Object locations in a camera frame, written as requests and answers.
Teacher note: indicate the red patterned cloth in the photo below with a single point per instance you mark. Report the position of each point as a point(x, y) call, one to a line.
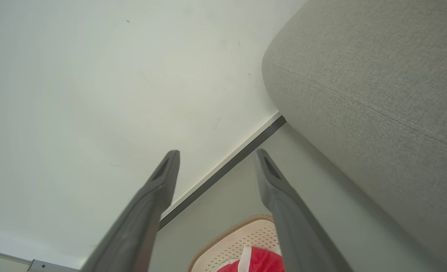
point(261, 261)

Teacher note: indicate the beige perforated laundry basket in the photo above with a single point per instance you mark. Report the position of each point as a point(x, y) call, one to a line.
point(242, 240)

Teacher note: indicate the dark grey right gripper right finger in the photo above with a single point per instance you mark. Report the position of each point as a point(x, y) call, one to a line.
point(295, 226)

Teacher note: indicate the grey metal rail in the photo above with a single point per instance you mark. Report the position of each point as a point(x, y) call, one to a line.
point(38, 264)

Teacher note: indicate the grey fabric sofa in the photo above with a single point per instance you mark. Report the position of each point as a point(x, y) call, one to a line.
point(378, 98)

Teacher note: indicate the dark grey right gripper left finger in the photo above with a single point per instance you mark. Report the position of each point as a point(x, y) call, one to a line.
point(140, 223)

